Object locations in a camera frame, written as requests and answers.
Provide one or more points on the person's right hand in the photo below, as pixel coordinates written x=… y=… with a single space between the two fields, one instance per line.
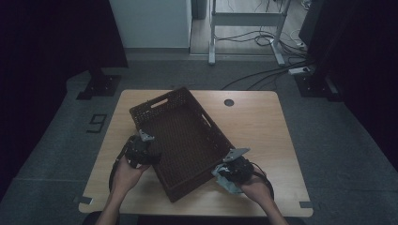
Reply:
x=256 y=187

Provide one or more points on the white metal desk frame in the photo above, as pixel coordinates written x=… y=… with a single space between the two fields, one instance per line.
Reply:
x=247 y=18

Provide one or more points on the white power strip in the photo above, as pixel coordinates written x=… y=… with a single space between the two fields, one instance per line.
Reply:
x=298 y=71

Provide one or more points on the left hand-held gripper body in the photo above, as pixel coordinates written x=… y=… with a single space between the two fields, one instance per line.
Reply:
x=137 y=153

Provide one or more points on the light blue cloth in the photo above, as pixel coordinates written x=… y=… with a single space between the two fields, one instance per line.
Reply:
x=228 y=186

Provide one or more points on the dark curtain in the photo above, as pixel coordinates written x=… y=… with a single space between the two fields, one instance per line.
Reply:
x=47 y=62
x=359 y=62

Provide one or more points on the brown woven basket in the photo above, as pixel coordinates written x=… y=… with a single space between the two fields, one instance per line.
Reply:
x=184 y=143

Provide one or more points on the white cabinet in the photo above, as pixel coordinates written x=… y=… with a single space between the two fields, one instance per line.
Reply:
x=153 y=22

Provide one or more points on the person's left hand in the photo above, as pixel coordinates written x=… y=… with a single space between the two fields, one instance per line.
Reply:
x=126 y=178

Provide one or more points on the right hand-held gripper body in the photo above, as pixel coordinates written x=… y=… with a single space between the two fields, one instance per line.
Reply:
x=239 y=170

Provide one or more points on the black stand base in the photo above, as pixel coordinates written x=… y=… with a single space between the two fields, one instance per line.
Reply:
x=100 y=86
x=316 y=86

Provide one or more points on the black round table grommet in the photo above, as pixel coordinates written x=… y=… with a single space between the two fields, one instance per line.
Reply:
x=229 y=102

